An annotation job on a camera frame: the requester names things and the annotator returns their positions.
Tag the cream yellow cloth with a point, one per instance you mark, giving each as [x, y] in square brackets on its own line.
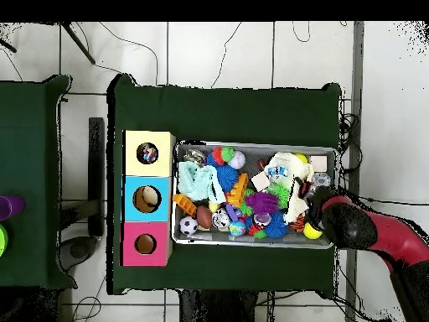
[291, 167]

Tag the purple spiky rubber ball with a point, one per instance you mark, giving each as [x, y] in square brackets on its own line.
[263, 203]

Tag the wide orange studded block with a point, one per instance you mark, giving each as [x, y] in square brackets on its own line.
[238, 189]

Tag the brown toy football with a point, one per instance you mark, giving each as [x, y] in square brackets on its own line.
[204, 218]

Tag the long orange toy block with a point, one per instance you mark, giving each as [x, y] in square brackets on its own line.
[185, 204]

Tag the small colourful patterned cloth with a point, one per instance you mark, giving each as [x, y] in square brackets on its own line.
[147, 153]

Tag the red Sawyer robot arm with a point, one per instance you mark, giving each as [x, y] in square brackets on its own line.
[352, 224]

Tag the silver mesh bin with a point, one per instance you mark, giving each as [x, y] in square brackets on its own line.
[207, 236]

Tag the wooden box with three holes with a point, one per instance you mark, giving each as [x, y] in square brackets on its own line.
[147, 208]

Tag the yellow ball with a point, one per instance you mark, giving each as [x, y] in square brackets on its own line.
[301, 157]
[311, 233]

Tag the blue spiky rubber ball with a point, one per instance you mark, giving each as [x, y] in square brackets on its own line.
[276, 225]

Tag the blue globe ball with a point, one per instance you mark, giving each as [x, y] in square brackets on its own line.
[237, 228]

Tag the dark green tablecloth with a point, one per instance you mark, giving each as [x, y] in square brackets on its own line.
[234, 114]
[30, 167]

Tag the mint green cloth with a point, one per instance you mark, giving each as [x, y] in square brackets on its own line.
[197, 182]

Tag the black and white soccer ball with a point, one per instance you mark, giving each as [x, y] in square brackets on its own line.
[188, 225]

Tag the grey round stand base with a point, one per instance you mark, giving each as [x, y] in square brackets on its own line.
[78, 250]

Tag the black tripod leg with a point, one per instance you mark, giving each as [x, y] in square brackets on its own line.
[8, 46]
[78, 43]

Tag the purple plastic cup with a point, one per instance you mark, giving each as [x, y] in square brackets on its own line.
[4, 208]
[16, 204]

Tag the lime green plastic cup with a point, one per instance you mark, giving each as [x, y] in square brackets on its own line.
[2, 239]

